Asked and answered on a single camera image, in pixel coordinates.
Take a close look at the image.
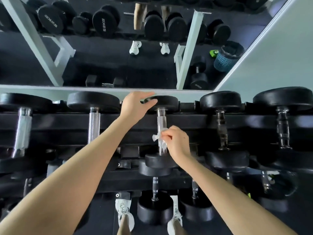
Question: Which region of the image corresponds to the person's left hand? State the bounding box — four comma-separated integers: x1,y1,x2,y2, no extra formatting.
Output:
119,91,158,129

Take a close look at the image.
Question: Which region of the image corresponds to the person's right hand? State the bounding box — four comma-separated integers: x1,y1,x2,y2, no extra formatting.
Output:
158,125,191,168

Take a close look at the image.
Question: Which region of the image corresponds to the black dumbbell thick chrome handle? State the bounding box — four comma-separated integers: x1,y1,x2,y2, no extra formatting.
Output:
144,95,180,169
67,91,120,145
0,93,53,174

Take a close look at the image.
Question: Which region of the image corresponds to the white wet wipe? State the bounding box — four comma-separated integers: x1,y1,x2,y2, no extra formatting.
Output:
152,128,169,149

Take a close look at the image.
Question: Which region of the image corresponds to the large black dumbbell stepped handle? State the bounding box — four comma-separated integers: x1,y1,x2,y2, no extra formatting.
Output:
200,91,250,170

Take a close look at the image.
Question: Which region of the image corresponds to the row dumbbell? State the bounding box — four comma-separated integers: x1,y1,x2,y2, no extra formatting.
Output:
253,86,313,174

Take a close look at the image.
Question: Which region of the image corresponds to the person's left forearm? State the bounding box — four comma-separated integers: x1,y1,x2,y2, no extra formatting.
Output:
0,116,130,235

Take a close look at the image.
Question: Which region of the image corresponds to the person's right forearm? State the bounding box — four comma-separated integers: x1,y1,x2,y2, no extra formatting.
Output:
180,155,298,235

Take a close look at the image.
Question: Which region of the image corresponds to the medium black dumbbell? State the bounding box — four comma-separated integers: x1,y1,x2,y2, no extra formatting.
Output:
137,159,174,226
180,180,216,223

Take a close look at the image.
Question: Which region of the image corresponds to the person's right white sneaker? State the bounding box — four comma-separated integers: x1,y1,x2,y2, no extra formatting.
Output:
167,195,183,235

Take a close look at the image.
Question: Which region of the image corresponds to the person's white sneaker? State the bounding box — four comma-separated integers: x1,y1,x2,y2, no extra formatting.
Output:
167,195,183,235
115,198,135,232

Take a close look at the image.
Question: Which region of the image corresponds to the black dumbbell rack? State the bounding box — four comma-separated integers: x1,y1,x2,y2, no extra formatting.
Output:
0,100,313,201

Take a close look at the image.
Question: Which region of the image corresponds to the person's left white sneaker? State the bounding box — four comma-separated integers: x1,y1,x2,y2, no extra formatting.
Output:
115,198,135,232

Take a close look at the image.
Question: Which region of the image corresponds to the person's right leg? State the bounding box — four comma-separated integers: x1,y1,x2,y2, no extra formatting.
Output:
172,222,187,235

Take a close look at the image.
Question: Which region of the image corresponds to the large black dumbbell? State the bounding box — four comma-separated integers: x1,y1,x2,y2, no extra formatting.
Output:
46,159,65,178
23,177,33,197

